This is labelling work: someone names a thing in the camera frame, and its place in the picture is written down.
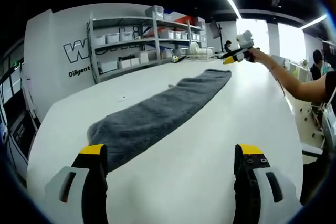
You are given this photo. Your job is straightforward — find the wire dish rack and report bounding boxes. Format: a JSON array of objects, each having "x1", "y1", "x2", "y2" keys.
[{"x1": 187, "y1": 41, "x2": 215, "y2": 62}]

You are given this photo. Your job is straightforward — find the short ceiling light strip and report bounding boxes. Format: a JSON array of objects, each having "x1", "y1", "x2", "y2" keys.
[{"x1": 300, "y1": 14, "x2": 328, "y2": 29}]

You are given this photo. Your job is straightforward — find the rows of white storage bins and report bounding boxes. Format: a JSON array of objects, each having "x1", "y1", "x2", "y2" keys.
[{"x1": 93, "y1": 5, "x2": 207, "y2": 74}]

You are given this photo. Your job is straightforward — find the black cabinet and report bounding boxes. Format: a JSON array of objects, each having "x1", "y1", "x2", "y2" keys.
[{"x1": 7, "y1": 111, "x2": 40, "y2": 156}]

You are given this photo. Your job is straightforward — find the grey plush towel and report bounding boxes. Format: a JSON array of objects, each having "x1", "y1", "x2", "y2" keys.
[{"x1": 87, "y1": 68, "x2": 233, "y2": 174}]

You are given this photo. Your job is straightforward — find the black monitor on stand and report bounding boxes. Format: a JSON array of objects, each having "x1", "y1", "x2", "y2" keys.
[{"x1": 209, "y1": 20, "x2": 223, "y2": 40}]

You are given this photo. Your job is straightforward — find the white perforated desk panel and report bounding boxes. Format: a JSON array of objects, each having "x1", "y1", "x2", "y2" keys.
[{"x1": 293, "y1": 98, "x2": 326, "y2": 151}]

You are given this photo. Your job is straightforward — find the person's right hand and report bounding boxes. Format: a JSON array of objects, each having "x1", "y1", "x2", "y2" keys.
[{"x1": 246, "y1": 47, "x2": 266, "y2": 63}]

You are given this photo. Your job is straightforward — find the grey chest-worn device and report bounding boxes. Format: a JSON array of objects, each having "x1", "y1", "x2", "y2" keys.
[{"x1": 321, "y1": 103, "x2": 336, "y2": 154}]

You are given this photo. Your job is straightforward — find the grey metal shelving rack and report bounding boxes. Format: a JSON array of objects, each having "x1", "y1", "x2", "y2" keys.
[{"x1": 86, "y1": 11, "x2": 208, "y2": 84}]

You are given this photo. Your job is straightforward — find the dark thin cable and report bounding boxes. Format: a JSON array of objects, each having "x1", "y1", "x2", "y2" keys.
[{"x1": 274, "y1": 76, "x2": 288, "y2": 98}]

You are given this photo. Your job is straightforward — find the person's black sleeve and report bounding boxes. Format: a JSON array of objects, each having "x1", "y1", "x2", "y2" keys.
[{"x1": 324, "y1": 71, "x2": 336, "y2": 104}]

